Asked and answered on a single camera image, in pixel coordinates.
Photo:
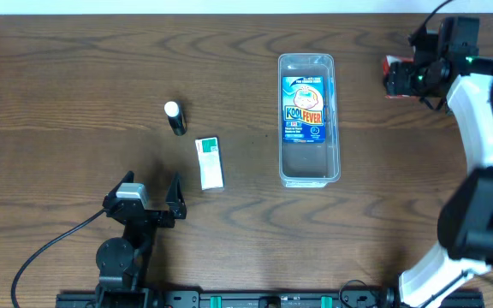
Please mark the white and green medicine box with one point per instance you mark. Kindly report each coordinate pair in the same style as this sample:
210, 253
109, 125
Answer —
210, 167

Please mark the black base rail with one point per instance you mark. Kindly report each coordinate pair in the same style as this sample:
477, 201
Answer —
193, 299

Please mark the blue Kool Fever box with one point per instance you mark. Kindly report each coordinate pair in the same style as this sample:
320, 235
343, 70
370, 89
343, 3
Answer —
303, 104

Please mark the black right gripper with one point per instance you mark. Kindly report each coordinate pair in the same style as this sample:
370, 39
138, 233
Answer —
399, 78

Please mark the red and green medicine box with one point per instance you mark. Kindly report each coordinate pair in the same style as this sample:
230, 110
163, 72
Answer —
398, 75

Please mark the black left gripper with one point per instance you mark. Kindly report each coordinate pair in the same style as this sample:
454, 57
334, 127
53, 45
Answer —
151, 215

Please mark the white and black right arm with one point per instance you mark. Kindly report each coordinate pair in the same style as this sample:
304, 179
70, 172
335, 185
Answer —
464, 247

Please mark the dark bottle with white cap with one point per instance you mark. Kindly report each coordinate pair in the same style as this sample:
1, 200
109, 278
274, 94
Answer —
175, 117

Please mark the clear plastic container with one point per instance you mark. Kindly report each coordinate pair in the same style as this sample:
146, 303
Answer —
303, 165

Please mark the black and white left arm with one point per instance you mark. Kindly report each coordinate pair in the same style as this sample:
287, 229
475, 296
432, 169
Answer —
123, 261

